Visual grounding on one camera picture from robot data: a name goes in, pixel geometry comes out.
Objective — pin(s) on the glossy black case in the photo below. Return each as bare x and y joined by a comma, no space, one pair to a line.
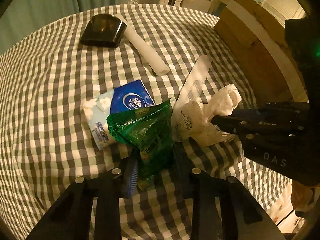
102,35

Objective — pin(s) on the green curtain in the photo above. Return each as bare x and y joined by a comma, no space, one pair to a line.
50,0

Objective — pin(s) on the checked tablecloth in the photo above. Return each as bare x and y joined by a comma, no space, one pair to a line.
50,80

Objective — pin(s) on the white plastic bag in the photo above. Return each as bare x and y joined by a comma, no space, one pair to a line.
200,115

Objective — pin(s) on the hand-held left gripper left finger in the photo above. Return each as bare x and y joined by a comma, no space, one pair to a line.
131,180

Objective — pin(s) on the white foam tube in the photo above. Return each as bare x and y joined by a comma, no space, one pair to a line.
147,52

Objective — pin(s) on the blue tissue packet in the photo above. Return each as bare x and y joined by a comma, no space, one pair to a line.
130,97

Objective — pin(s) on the green snack packet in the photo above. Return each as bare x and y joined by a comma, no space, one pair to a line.
150,132

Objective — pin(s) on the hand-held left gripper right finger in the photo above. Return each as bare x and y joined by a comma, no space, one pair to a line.
182,180

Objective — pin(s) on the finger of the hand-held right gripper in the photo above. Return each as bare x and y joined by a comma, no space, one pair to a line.
232,126
247,113

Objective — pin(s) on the person's right hand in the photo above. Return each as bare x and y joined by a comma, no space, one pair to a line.
302,197

